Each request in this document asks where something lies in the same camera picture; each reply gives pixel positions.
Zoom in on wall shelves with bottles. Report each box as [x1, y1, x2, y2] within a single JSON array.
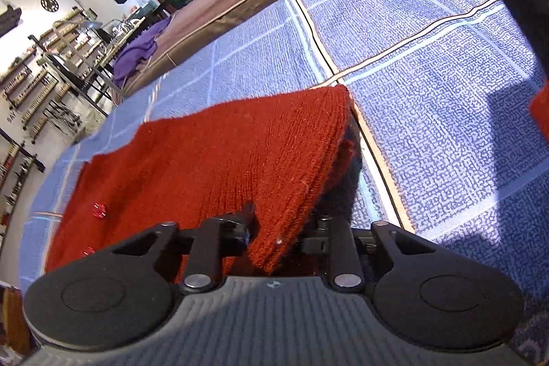
[[0, 6, 110, 144]]

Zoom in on red knit sweater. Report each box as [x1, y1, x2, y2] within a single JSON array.
[[45, 84, 363, 286]]

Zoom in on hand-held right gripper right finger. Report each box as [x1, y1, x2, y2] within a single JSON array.
[[298, 215, 435, 292]]

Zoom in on purple cloth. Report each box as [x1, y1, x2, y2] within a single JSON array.
[[112, 18, 173, 86]]

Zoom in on red cloth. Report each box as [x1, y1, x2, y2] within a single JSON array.
[[529, 82, 549, 140]]

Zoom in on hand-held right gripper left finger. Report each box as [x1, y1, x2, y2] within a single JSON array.
[[107, 201, 259, 293]]

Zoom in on blue patterned blanket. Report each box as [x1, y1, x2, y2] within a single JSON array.
[[19, 0, 549, 366]]

